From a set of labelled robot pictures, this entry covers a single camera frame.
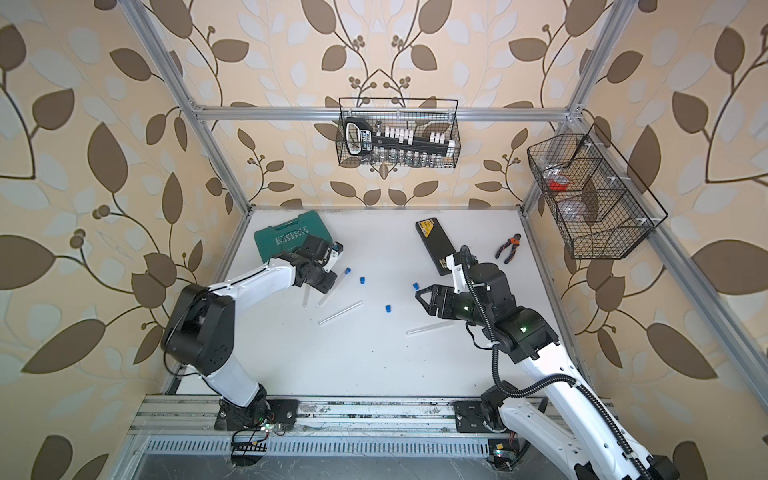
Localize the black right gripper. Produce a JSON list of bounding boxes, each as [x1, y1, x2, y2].
[[417, 282, 494, 329]]

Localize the clear test tube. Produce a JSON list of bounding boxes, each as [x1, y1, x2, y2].
[[405, 321, 454, 336], [302, 284, 311, 308], [317, 270, 351, 307], [317, 300, 364, 326]]

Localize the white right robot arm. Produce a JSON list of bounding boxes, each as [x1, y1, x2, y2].
[[415, 262, 681, 479]]

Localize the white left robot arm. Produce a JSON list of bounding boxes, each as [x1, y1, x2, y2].
[[160, 235, 344, 432]]

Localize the clear test tube by case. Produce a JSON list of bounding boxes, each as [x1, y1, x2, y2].
[[302, 284, 311, 308]]

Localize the green plastic tool case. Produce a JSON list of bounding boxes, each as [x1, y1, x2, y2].
[[253, 211, 333, 263]]

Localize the black flat tool case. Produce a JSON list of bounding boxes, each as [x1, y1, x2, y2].
[[415, 217, 457, 276]]

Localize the orange black pliers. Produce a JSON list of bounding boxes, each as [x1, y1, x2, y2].
[[494, 233, 522, 264]]

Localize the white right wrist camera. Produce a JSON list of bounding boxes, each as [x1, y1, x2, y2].
[[445, 253, 467, 294]]

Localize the black corrugated cable right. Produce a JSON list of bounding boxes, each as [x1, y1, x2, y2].
[[458, 244, 655, 480]]

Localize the black wire basket rear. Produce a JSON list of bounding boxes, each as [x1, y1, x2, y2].
[[335, 96, 461, 169]]

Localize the black wire basket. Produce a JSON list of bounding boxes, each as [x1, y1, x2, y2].
[[527, 124, 668, 260], [335, 96, 461, 169]]

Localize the aluminium frame rear crossbar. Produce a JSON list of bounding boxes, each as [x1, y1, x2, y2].
[[191, 106, 571, 123]]

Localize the black wire basket right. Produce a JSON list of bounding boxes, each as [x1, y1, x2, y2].
[[527, 124, 668, 260]]

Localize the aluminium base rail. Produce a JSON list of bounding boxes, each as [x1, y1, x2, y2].
[[129, 395, 526, 459]]

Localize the aluminium frame post left rear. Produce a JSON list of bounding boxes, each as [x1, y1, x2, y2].
[[118, 0, 252, 216]]

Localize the aluminium frame post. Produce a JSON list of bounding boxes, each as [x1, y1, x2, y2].
[[518, 0, 637, 217], [118, 0, 252, 216]]

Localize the aluminium frame post right rear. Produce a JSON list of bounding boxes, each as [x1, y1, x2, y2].
[[518, 0, 637, 217]]

